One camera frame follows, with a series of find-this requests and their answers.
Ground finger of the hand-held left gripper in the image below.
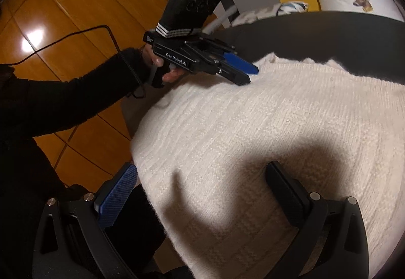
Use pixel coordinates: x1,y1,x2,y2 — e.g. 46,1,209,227
222,53,259,75
218,65,252,86

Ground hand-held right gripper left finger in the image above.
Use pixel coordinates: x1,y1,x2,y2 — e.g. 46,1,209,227
32,162,138,279

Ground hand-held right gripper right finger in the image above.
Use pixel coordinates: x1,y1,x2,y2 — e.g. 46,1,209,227
265,161,369,279

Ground cream knit sweater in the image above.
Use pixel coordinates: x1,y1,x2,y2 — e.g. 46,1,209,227
130,52,405,279

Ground person's left forearm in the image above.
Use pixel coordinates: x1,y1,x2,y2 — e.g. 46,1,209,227
0,48,152,140

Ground person's left hand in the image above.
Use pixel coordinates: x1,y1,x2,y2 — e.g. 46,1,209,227
142,44,185,83

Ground geometric print pillow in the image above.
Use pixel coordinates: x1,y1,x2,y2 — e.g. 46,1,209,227
231,1,309,26

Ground white deer print pillow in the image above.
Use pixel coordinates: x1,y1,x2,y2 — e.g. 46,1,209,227
316,0,405,21

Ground black cable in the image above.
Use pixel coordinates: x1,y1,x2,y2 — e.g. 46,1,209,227
0,25,146,99

